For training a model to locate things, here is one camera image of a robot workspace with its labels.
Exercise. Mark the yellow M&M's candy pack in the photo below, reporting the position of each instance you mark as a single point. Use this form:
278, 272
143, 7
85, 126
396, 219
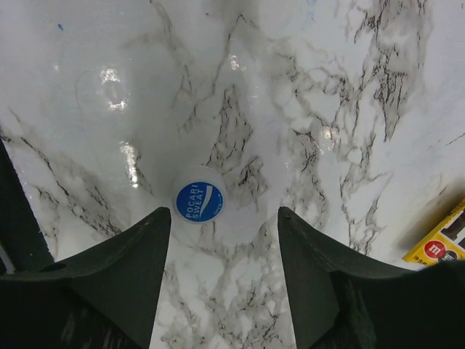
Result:
444, 243

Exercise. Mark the blue Pocari Sweat cap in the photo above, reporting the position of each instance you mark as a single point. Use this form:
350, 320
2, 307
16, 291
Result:
198, 194

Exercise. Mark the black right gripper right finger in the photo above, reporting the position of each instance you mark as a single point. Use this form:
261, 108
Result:
340, 298

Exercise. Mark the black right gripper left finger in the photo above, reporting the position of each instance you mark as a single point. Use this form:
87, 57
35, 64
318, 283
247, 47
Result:
103, 297

